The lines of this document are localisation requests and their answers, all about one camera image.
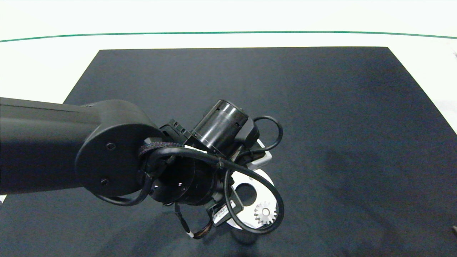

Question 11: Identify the small steel gear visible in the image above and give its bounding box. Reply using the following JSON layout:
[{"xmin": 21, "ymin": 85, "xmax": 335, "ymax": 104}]
[{"xmin": 254, "ymin": 201, "xmax": 278, "ymax": 226}]

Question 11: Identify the round white carrier plate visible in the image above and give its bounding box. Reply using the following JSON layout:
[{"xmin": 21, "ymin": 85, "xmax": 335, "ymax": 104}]
[{"xmin": 228, "ymin": 168, "xmax": 278, "ymax": 231}]

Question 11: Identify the boxy silver wrist camera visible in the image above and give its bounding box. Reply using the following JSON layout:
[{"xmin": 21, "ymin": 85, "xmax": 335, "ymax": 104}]
[{"xmin": 246, "ymin": 139, "xmax": 273, "ymax": 171}]

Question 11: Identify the dark mat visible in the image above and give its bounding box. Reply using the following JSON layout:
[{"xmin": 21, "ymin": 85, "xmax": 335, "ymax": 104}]
[{"xmin": 0, "ymin": 47, "xmax": 457, "ymax": 257}]

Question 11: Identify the thin cable with white tag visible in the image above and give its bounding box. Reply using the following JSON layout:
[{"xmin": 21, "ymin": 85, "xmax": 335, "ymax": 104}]
[{"xmin": 174, "ymin": 203, "xmax": 215, "ymax": 240}]

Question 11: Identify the long black cable loop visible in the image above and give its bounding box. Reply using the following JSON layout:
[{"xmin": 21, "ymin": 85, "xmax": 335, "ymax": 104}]
[{"xmin": 94, "ymin": 146, "xmax": 285, "ymax": 235}]

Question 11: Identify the short black cable loop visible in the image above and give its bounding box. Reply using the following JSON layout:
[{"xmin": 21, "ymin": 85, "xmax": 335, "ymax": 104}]
[{"xmin": 240, "ymin": 116, "xmax": 283, "ymax": 157}]

